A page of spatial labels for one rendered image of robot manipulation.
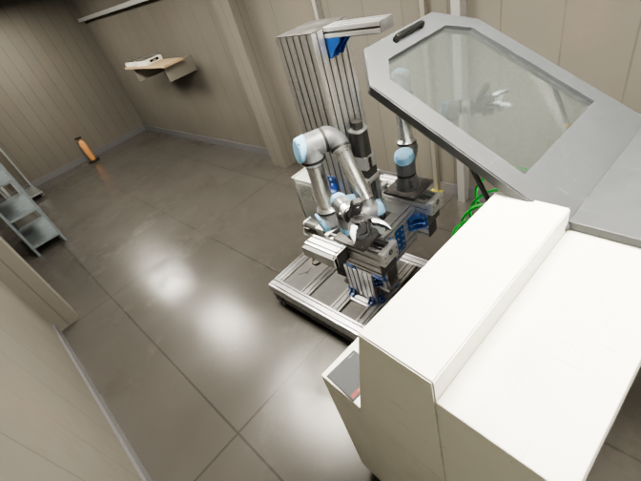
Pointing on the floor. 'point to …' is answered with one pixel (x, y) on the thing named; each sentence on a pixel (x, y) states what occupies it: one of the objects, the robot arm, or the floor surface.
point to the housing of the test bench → (556, 350)
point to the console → (441, 334)
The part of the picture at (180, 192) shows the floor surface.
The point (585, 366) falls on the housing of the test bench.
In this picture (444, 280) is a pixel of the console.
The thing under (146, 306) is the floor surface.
